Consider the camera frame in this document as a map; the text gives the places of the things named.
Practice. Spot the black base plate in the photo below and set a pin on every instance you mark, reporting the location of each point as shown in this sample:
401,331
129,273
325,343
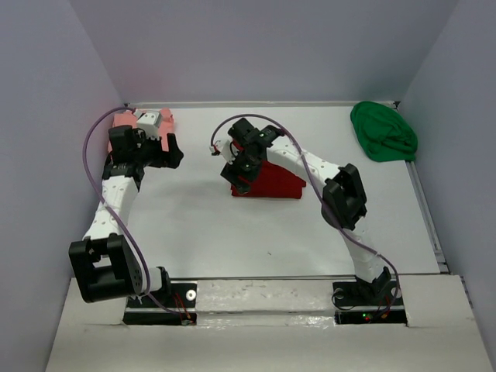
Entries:
175,309
352,308

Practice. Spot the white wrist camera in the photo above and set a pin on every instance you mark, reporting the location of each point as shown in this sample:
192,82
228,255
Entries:
225,148
150,122

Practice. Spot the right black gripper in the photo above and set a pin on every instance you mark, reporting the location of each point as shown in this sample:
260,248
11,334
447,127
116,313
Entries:
232,175

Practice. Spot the green t shirt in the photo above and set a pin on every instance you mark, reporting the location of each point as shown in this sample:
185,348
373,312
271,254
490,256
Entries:
382,133

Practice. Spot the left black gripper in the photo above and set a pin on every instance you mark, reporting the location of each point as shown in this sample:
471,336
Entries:
170,159

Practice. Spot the white front cover board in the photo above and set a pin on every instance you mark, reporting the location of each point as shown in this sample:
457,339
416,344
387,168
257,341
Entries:
266,325

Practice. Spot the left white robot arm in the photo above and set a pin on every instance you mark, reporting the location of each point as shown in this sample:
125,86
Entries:
105,262

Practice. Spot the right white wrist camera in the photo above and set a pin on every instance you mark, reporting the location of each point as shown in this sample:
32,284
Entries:
225,148

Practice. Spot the red t shirt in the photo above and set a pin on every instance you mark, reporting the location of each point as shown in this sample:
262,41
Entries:
274,182

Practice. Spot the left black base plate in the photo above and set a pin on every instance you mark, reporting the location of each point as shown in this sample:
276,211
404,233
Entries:
175,309

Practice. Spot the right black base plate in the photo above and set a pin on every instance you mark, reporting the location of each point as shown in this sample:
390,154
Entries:
352,308

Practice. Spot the aluminium table frame rail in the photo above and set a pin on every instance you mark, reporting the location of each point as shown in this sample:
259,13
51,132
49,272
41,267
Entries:
239,104

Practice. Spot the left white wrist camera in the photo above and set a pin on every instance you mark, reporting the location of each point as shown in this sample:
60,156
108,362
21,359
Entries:
150,122

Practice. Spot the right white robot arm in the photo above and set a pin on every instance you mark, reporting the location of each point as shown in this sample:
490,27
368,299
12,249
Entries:
339,189

